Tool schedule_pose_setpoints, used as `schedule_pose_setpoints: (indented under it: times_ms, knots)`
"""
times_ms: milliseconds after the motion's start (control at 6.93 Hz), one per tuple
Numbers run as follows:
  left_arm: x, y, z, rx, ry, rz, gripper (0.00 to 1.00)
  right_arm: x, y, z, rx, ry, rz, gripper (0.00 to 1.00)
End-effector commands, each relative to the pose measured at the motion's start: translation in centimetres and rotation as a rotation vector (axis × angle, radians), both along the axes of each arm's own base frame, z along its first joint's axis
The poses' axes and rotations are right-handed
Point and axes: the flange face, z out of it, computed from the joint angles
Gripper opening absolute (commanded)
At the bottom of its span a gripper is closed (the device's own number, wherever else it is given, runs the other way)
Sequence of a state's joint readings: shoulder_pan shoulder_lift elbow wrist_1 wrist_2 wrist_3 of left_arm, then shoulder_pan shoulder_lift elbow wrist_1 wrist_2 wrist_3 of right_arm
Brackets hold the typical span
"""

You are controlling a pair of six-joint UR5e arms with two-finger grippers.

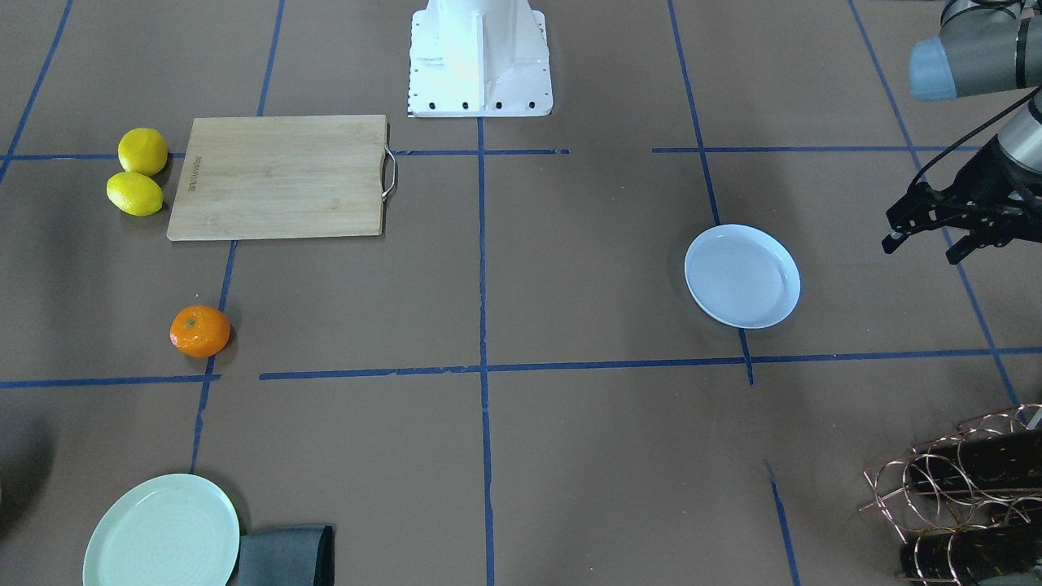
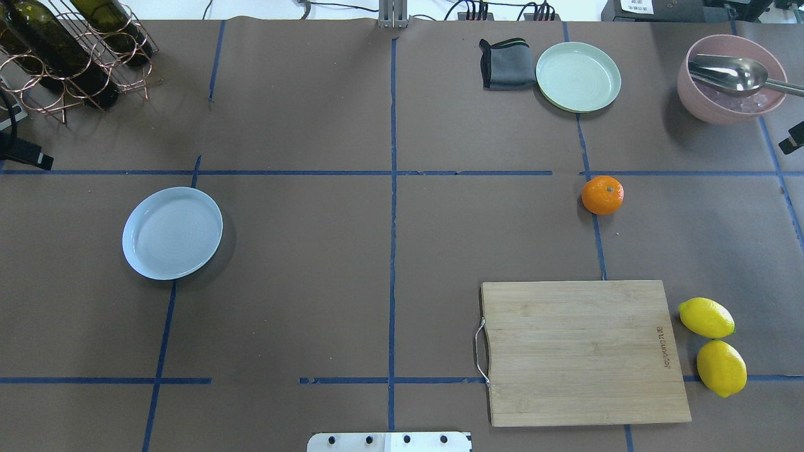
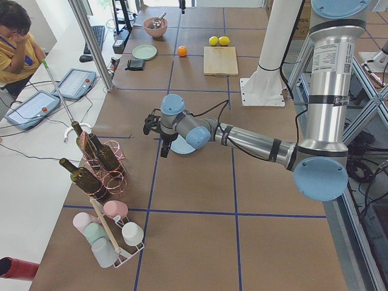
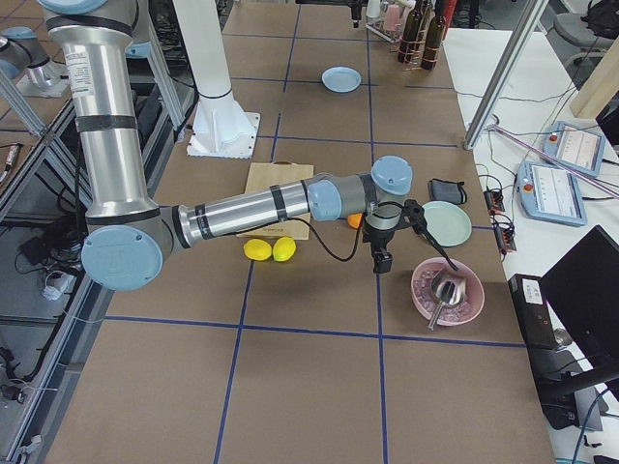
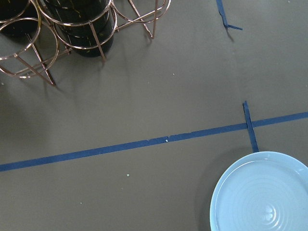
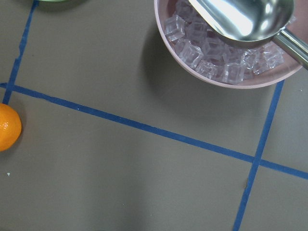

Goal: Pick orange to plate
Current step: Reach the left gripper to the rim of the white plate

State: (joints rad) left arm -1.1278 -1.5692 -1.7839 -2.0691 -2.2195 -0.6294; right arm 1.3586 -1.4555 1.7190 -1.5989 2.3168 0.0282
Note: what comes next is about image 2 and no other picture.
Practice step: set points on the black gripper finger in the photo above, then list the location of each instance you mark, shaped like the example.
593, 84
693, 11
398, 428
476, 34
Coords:
794, 139
21, 151

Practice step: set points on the light blue plate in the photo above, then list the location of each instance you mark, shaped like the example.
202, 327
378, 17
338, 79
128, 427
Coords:
172, 233

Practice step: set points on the orange fruit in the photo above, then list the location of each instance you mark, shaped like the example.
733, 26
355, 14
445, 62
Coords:
603, 195

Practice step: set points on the mint green plate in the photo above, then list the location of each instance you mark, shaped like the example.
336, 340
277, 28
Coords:
577, 77

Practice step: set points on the metal scoop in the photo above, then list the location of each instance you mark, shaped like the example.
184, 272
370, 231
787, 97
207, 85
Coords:
737, 74

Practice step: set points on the pink bowl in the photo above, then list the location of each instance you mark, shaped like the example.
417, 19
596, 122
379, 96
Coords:
723, 107

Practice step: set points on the dark green wine bottle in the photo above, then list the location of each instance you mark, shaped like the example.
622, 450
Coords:
52, 43

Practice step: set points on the upper yellow lemon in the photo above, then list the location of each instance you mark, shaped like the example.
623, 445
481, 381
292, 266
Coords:
707, 318

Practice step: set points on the yellow lemon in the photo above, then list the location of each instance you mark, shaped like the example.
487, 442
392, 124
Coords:
707, 318
721, 368

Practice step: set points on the lower yellow lemon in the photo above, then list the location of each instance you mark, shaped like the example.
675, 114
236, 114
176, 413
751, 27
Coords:
721, 368

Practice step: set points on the folded grey cloth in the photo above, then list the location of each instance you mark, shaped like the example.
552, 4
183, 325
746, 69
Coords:
507, 65

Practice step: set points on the wooden cutting board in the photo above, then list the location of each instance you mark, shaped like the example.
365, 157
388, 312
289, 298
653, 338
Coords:
580, 353

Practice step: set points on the copper wire bottle rack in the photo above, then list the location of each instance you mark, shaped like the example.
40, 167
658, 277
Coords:
96, 50

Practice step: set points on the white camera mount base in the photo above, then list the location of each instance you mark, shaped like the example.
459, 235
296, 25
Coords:
392, 441

